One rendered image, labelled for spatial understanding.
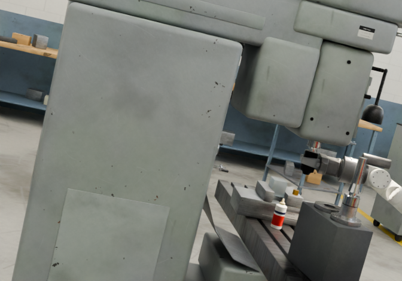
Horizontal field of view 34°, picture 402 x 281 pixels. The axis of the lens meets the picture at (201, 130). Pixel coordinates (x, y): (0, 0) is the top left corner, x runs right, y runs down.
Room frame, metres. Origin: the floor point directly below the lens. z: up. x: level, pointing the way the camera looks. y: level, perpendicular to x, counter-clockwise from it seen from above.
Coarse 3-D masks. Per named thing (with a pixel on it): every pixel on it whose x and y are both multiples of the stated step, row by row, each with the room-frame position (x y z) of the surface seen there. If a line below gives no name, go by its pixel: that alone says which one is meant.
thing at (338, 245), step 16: (304, 208) 1.92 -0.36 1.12; (320, 208) 1.88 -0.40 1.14; (336, 208) 1.90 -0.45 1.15; (304, 224) 1.90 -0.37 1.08; (320, 224) 1.82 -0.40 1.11; (336, 224) 1.76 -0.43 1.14; (352, 224) 1.77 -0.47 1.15; (304, 240) 1.87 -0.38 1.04; (320, 240) 1.80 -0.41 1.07; (336, 240) 1.74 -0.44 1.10; (352, 240) 1.76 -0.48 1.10; (368, 240) 1.78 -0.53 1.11; (288, 256) 1.94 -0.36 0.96; (304, 256) 1.85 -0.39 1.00; (320, 256) 1.78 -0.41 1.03; (336, 256) 1.75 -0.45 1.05; (352, 256) 1.77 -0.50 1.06; (304, 272) 1.83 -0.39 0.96; (320, 272) 1.76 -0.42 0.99; (336, 272) 1.75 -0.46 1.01; (352, 272) 1.77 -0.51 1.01
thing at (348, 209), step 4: (344, 200) 1.81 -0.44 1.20; (348, 200) 1.80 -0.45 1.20; (352, 200) 1.79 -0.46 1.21; (344, 204) 1.80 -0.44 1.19; (348, 204) 1.80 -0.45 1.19; (352, 204) 1.79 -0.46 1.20; (356, 204) 1.80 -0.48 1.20; (340, 208) 1.81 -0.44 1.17; (344, 208) 1.80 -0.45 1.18; (348, 208) 1.80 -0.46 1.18; (352, 208) 1.79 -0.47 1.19; (356, 208) 1.80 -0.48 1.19; (340, 212) 1.81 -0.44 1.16; (344, 212) 1.80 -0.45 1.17; (348, 212) 1.79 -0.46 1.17; (352, 212) 1.80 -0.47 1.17; (356, 212) 1.81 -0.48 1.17; (340, 216) 1.80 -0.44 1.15; (344, 216) 1.80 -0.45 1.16; (348, 216) 1.79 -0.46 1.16; (352, 216) 1.80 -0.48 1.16; (352, 220) 1.80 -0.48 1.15
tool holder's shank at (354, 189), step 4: (360, 160) 1.81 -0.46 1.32; (364, 160) 1.81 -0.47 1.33; (360, 164) 1.81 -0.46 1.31; (364, 164) 1.81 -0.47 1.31; (356, 168) 1.82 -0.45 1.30; (360, 168) 1.81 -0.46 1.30; (364, 168) 1.81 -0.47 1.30; (356, 172) 1.81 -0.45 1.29; (360, 172) 1.81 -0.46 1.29; (356, 176) 1.81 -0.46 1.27; (360, 176) 1.81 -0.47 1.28; (352, 180) 1.82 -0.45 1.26; (356, 180) 1.81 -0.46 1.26; (360, 180) 1.81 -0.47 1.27; (352, 184) 1.81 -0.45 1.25; (356, 184) 1.81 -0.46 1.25; (352, 188) 1.81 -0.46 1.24; (356, 188) 1.80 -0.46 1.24; (352, 192) 1.80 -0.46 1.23; (356, 192) 1.80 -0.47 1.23; (356, 196) 1.81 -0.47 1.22
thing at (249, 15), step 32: (96, 0) 1.89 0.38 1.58; (128, 0) 1.91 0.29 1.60; (160, 0) 1.92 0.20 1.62; (192, 0) 1.94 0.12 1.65; (224, 0) 1.96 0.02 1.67; (256, 0) 1.98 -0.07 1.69; (288, 0) 2.00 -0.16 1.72; (224, 32) 1.97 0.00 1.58; (256, 32) 1.99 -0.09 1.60; (288, 32) 2.01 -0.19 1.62
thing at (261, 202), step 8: (256, 184) 2.46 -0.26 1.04; (264, 184) 2.41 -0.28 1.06; (240, 192) 2.36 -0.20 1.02; (248, 192) 2.39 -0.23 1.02; (256, 192) 2.42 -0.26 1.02; (264, 192) 2.32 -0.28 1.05; (272, 192) 2.32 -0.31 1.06; (232, 200) 2.41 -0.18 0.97; (240, 200) 2.30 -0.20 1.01; (248, 200) 2.30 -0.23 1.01; (256, 200) 2.31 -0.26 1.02; (264, 200) 2.31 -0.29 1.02; (272, 200) 2.35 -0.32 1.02; (280, 200) 2.38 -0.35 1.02; (304, 200) 2.48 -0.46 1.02; (240, 208) 2.30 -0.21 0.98; (248, 208) 2.31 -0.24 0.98; (256, 208) 2.31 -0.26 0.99; (264, 208) 2.32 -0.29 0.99; (272, 208) 2.32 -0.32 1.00; (288, 208) 2.33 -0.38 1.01; (296, 208) 2.33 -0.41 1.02; (256, 216) 2.31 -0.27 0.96; (264, 216) 2.32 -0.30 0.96; (272, 216) 2.32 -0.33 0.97; (288, 216) 2.33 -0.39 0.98; (296, 216) 2.34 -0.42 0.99; (288, 224) 2.33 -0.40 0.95
